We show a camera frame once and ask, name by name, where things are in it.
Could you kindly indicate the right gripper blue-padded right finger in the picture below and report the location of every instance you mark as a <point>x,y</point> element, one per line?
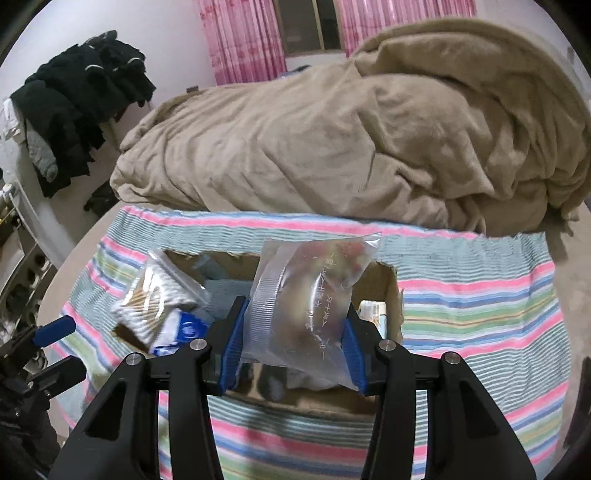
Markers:
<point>468,435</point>

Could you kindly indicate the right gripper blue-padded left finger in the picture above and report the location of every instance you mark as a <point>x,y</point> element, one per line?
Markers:
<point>117,436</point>

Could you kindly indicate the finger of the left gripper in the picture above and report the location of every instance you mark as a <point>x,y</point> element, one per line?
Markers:
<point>34,338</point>
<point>60,373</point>

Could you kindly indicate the capybara tissue pack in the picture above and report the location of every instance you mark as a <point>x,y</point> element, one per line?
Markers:
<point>375,312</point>

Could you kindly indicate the cotton swab bag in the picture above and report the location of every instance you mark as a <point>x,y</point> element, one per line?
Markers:
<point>158,288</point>

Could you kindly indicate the clear zip bag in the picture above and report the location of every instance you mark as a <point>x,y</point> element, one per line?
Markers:
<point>298,304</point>

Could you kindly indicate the blue tissue pack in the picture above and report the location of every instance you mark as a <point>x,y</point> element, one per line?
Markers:
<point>178,329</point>

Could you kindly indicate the striped towel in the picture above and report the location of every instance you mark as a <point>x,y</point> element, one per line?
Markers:
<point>492,300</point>

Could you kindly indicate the cardboard box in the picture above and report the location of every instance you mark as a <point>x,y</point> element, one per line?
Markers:
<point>244,266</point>

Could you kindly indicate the grey socks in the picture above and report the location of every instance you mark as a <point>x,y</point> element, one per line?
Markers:
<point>223,286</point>

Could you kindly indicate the pile of black clothes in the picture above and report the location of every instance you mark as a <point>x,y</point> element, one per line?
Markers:
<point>67,99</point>

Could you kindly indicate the beige blanket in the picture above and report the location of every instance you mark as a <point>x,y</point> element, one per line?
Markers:
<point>453,123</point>

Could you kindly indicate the pink curtain left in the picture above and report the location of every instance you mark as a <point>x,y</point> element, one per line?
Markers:
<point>243,40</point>

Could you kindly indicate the pink curtain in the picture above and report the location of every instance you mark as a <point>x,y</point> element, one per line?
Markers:
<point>243,40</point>
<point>362,19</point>

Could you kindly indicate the pink curtain right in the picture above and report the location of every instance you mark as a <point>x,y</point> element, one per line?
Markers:
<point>362,19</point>

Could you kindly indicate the window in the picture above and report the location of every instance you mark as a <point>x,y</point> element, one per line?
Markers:
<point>308,26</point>

